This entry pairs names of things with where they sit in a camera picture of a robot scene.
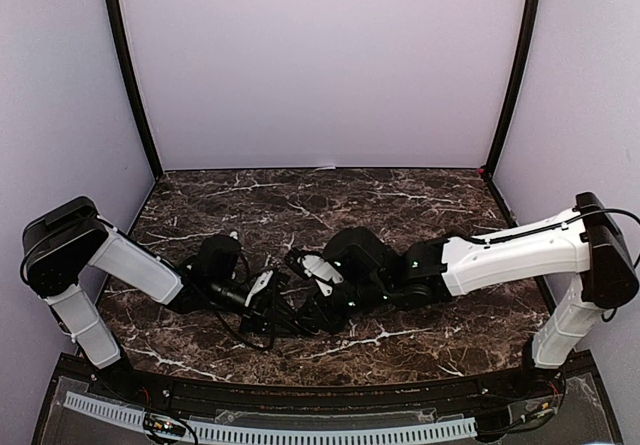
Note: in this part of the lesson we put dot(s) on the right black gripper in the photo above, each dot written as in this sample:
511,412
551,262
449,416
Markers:
331,322

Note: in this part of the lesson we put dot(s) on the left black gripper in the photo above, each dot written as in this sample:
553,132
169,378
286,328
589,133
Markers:
261,317

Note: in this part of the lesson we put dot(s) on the black charging case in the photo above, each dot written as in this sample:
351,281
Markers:
306,324

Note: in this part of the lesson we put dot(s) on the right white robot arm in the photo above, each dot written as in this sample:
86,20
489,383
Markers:
356,271

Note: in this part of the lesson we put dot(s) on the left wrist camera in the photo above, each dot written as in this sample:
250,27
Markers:
269,278

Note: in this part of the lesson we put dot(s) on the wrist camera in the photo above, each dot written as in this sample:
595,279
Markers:
312,266
269,278

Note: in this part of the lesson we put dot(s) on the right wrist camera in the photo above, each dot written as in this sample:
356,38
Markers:
312,266

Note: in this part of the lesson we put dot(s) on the black front rail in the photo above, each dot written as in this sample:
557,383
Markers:
192,395

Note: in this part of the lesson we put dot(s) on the white slotted cable duct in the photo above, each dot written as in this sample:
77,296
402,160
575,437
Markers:
245,428

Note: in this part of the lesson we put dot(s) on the left black frame post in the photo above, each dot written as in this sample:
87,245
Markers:
126,66

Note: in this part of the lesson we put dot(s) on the black frame post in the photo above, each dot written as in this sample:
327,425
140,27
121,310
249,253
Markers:
126,66
521,54

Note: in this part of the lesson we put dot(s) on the right black frame post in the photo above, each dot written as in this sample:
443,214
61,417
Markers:
521,54

